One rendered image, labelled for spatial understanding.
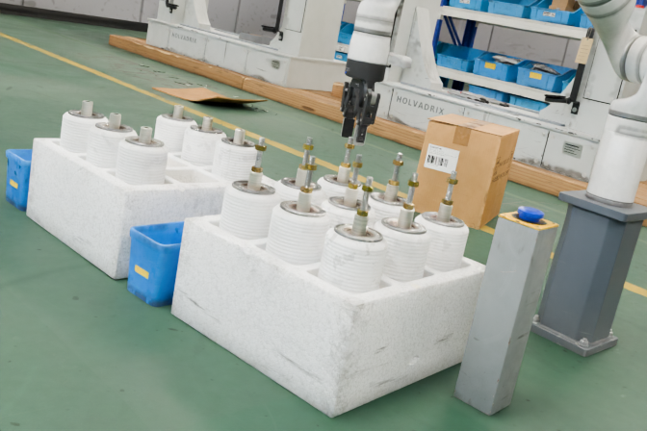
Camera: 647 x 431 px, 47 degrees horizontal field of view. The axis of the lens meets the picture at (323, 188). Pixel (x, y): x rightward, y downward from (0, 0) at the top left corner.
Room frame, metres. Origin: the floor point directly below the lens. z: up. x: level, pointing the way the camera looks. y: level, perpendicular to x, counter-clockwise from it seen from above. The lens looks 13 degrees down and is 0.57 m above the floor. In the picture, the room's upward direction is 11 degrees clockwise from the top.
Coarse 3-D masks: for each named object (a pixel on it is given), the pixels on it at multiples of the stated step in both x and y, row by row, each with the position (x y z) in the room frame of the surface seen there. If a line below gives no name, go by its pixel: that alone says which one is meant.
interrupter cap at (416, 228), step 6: (384, 222) 1.16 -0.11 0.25; (390, 222) 1.18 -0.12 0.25; (396, 222) 1.19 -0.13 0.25; (414, 222) 1.21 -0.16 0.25; (390, 228) 1.15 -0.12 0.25; (396, 228) 1.14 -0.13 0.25; (402, 228) 1.17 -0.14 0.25; (414, 228) 1.18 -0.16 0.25; (420, 228) 1.17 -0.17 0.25; (426, 228) 1.18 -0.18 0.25; (414, 234) 1.14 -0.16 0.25; (420, 234) 1.15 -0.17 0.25
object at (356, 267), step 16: (336, 240) 1.05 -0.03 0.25; (352, 240) 1.05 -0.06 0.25; (384, 240) 1.08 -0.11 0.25; (336, 256) 1.05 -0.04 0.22; (352, 256) 1.04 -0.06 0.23; (368, 256) 1.04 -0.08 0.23; (384, 256) 1.07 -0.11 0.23; (320, 272) 1.07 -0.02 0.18; (336, 272) 1.05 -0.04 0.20; (352, 272) 1.04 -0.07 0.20; (368, 272) 1.05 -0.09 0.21; (352, 288) 1.04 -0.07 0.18; (368, 288) 1.05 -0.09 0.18
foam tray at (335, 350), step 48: (192, 240) 1.21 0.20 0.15; (240, 240) 1.16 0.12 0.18; (192, 288) 1.20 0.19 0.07; (240, 288) 1.12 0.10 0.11; (288, 288) 1.06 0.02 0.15; (336, 288) 1.03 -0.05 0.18; (384, 288) 1.07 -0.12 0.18; (432, 288) 1.13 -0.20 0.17; (240, 336) 1.11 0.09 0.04; (288, 336) 1.05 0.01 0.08; (336, 336) 0.99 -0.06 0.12; (384, 336) 1.05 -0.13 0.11; (432, 336) 1.16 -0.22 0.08; (288, 384) 1.04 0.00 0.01; (336, 384) 0.98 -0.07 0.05; (384, 384) 1.07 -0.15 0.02
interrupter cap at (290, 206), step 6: (282, 204) 1.16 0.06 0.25; (288, 204) 1.17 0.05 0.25; (294, 204) 1.18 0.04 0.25; (312, 204) 1.19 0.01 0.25; (288, 210) 1.13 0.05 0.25; (294, 210) 1.14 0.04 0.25; (312, 210) 1.17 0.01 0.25; (318, 210) 1.17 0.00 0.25; (324, 210) 1.17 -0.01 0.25; (312, 216) 1.13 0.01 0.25; (318, 216) 1.14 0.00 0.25
